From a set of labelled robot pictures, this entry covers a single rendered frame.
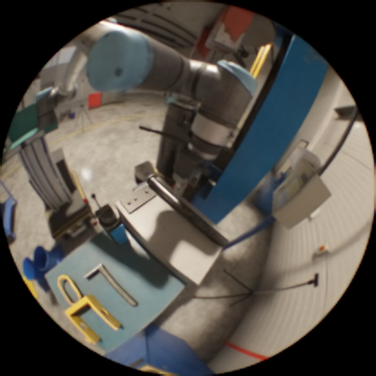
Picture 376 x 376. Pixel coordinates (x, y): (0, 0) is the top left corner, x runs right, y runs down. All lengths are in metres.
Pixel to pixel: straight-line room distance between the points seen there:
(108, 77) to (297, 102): 0.51
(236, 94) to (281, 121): 0.30
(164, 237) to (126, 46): 0.44
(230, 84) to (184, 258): 0.45
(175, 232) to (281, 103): 0.60
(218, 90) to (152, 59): 0.12
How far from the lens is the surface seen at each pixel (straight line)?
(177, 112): 0.65
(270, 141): 0.49
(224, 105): 0.22
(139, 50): 0.15
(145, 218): 0.43
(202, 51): 0.92
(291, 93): 0.52
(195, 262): 0.42
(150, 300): 0.53
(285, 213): 0.86
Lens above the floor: 1.58
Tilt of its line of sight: 45 degrees down
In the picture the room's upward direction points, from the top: 25 degrees clockwise
